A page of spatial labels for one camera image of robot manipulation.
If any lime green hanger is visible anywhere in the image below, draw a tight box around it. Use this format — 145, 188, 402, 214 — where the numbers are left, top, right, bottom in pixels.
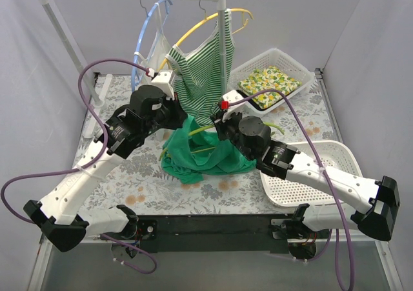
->
157, 121, 287, 161

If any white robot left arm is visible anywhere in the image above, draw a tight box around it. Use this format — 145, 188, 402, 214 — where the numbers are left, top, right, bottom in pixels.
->
23, 85, 187, 252

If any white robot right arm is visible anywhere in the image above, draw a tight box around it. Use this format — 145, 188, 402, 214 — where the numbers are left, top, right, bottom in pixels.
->
210, 110, 400, 241

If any green striped tank top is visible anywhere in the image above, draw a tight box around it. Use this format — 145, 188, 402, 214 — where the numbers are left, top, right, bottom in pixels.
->
161, 19, 223, 126

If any white tank top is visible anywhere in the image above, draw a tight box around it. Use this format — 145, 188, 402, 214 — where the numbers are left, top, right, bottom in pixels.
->
142, 0, 171, 71

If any blue hanger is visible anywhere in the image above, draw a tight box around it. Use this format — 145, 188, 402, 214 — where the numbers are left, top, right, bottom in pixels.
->
131, 0, 174, 92

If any yellow hanger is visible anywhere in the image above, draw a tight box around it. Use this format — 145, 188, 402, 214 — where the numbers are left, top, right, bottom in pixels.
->
156, 0, 254, 75

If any black folded cloth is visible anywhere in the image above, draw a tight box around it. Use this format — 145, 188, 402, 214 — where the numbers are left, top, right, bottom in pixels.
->
240, 92, 263, 112

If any white clothes rack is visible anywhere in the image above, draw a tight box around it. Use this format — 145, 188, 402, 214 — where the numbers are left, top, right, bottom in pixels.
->
28, 0, 232, 139

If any lemon print folded cloth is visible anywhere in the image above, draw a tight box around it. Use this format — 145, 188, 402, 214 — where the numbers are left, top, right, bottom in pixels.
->
237, 66, 302, 110

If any white basket with cloths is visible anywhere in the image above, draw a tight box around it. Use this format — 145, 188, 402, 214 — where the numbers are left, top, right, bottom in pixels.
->
228, 48, 316, 100

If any floral table mat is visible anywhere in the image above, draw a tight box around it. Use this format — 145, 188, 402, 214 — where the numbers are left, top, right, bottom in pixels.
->
82, 75, 337, 216

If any white laundry basket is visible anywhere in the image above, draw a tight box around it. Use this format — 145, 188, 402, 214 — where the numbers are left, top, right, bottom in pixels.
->
260, 140, 362, 207

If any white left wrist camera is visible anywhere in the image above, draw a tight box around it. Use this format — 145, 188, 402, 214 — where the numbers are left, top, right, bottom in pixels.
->
151, 70, 176, 100

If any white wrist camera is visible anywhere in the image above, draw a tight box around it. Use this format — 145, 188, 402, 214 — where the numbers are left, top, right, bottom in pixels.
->
151, 70, 176, 100
219, 90, 245, 121

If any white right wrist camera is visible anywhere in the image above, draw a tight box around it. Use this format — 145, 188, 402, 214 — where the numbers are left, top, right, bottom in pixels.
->
219, 90, 245, 121

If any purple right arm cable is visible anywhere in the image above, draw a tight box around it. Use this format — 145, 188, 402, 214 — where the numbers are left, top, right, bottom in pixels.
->
238, 89, 356, 291

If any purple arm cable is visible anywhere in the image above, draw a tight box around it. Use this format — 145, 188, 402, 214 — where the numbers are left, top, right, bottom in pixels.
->
238, 89, 356, 291
0, 57, 159, 275

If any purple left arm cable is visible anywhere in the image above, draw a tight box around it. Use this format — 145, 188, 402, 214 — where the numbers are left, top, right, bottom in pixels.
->
0, 57, 159, 275

